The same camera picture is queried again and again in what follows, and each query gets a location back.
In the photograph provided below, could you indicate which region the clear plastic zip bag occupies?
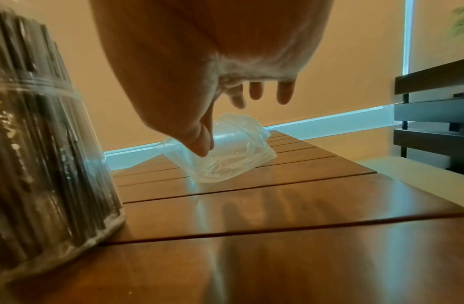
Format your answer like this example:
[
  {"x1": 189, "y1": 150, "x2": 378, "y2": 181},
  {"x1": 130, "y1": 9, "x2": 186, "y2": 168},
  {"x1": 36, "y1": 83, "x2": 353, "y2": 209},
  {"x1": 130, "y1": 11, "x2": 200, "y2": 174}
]
[{"x1": 158, "y1": 112, "x2": 278, "y2": 184}]

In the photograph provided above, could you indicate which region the beige roller blind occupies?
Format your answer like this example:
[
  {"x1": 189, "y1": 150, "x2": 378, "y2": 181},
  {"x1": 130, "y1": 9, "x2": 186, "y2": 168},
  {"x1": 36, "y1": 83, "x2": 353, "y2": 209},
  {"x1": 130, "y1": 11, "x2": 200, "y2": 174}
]
[
  {"x1": 28, "y1": 0, "x2": 405, "y2": 152},
  {"x1": 409, "y1": 0, "x2": 464, "y2": 105}
]

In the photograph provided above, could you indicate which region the transparent plastic cup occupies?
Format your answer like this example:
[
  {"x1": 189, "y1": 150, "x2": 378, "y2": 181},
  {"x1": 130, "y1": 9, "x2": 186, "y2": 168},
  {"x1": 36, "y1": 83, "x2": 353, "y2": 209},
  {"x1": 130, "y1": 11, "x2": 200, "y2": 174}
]
[{"x1": 0, "y1": 74, "x2": 127, "y2": 283}]

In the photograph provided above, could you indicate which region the beige padded bench seat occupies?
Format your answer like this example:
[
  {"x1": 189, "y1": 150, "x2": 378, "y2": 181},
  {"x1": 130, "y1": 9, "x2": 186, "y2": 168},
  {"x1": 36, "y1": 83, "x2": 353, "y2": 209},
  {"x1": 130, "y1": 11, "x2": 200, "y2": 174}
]
[{"x1": 355, "y1": 157, "x2": 464, "y2": 209}]

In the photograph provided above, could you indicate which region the person's right hand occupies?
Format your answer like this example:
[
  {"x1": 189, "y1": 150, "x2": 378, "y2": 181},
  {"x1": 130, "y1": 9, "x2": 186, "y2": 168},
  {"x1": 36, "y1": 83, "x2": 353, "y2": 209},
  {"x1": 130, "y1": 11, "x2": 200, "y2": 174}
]
[{"x1": 88, "y1": 0, "x2": 336, "y2": 158}]

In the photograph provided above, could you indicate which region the black slatted bench backrest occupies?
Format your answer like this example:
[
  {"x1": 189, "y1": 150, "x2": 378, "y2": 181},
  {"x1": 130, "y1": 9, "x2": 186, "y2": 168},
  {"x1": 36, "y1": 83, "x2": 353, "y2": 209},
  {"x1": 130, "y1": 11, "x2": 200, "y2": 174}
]
[{"x1": 392, "y1": 56, "x2": 464, "y2": 179}]

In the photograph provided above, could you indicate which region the green plant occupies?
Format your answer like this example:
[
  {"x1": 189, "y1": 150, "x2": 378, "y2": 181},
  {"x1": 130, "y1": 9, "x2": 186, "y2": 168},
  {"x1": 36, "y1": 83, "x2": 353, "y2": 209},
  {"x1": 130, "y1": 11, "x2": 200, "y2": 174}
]
[{"x1": 450, "y1": 4, "x2": 464, "y2": 38}]

